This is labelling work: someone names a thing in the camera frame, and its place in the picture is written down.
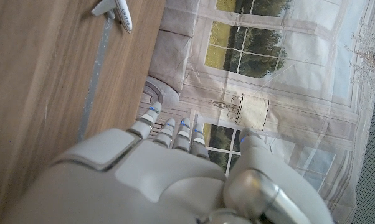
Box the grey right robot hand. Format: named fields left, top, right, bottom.
left=0, top=101, right=335, bottom=224

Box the white toy airplane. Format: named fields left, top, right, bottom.
left=91, top=0, right=133, bottom=34

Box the printed window backdrop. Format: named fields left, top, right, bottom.
left=136, top=0, right=375, bottom=224

